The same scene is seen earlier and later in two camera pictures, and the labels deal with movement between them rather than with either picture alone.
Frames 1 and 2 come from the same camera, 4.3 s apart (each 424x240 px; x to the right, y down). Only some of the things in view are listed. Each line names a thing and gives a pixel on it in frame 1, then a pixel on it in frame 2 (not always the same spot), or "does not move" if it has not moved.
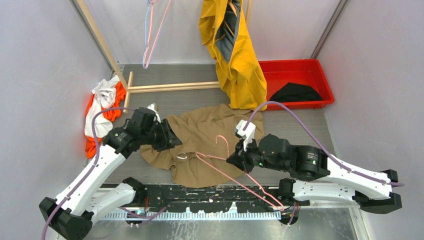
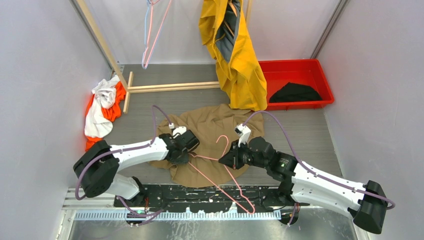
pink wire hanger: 278,206 to 241,193
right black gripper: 239,157 does not move
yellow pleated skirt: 224,31 does not move
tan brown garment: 208,138 does not move
